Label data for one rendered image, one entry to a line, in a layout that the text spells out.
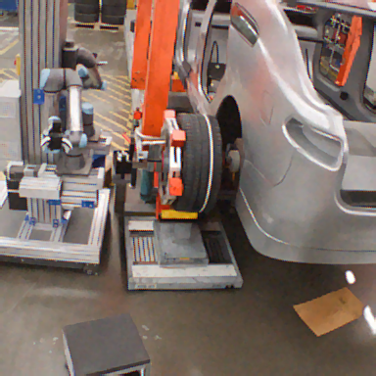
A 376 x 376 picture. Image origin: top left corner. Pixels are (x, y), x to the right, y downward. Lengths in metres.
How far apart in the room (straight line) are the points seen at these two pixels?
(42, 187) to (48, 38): 0.92
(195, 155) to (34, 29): 1.23
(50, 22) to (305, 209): 1.79
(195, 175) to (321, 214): 0.86
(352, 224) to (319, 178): 0.32
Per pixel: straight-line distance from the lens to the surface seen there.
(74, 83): 2.53
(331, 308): 3.34
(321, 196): 2.03
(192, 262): 3.15
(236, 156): 2.95
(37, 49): 2.74
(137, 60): 5.09
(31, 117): 2.89
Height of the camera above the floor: 2.19
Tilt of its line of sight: 32 degrees down
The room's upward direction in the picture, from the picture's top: 8 degrees clockwise
